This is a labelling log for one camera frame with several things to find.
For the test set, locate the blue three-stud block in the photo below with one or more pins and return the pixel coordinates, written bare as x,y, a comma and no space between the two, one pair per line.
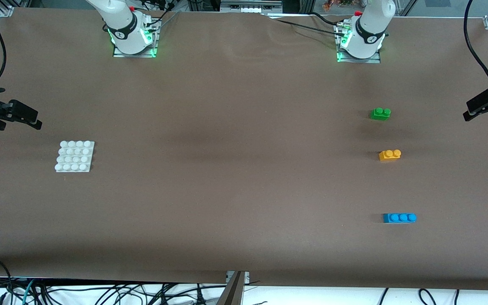
398,218

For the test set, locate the white studded base plate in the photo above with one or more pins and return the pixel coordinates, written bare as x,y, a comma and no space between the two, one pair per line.
74,156

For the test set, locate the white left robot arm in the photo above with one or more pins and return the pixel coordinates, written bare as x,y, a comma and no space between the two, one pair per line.
371,25

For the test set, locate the colourful toy pile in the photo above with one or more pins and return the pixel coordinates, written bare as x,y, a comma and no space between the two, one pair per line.
337,4

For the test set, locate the metal table edge bracket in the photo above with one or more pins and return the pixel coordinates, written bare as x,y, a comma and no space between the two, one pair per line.
233,290

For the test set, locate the yellow two-stud block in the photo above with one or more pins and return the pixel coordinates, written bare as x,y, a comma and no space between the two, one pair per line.
389,156

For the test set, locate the green two-stud block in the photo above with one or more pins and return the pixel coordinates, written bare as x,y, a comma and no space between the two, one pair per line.
379,114

